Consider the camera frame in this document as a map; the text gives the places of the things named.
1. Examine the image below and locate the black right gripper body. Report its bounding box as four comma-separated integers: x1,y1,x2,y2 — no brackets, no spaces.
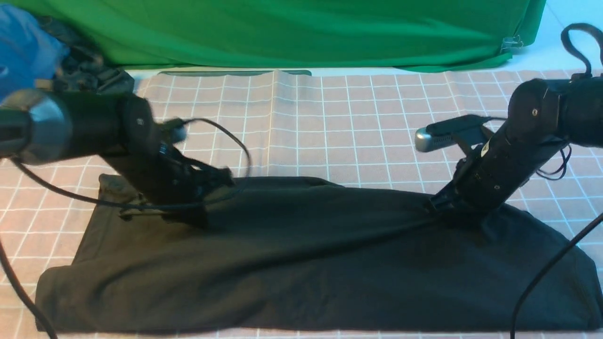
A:
426,127,566,222

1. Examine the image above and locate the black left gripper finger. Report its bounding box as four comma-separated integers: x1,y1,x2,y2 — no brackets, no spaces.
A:
118,205,168,222
198,166,235,190

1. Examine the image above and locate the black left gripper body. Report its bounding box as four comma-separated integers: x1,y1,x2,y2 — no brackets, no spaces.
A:
101,143,217,226

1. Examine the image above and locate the dark gray long-sleeve shirt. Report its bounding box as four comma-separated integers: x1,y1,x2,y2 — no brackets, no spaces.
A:
34,173,603,334

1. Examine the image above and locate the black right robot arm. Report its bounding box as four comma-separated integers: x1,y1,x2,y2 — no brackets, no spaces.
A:
416,77,603,217

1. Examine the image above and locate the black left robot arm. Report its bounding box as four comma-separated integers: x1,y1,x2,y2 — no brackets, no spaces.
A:
1,89,235,227

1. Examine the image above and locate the dark gray crumpled garment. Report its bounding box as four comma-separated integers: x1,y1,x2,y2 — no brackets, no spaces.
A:
36,16,134,94

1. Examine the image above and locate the metal binder clip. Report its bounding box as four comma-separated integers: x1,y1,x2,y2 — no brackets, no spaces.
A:
500,35,524,53

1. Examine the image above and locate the pink checkered tablecloth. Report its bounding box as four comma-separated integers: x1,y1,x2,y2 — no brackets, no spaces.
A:
0,70,602,339

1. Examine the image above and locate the green backdrop cloth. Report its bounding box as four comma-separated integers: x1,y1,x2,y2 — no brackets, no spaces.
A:
9,0,546,73

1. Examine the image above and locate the blue crumpled garment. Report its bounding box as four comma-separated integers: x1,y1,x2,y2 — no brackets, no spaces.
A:
0,3,69,99

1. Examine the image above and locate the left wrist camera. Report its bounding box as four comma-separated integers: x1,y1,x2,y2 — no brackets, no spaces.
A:
158,118,188,145

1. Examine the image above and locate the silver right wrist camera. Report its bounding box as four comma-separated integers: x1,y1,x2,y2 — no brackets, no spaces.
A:
414,114,492,155

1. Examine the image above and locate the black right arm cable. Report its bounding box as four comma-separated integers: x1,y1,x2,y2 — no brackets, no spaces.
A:
485,23,603,339

